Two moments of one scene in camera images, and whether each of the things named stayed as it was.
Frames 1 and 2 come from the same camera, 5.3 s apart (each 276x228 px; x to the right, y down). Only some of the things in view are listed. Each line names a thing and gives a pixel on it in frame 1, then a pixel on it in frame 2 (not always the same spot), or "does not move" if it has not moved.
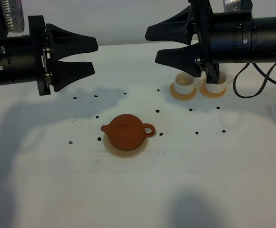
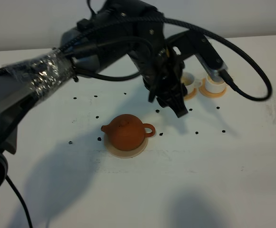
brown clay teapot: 126,132 does not move
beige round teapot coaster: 123,154 does not move
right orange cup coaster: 203,90 does not move
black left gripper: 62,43 to 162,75
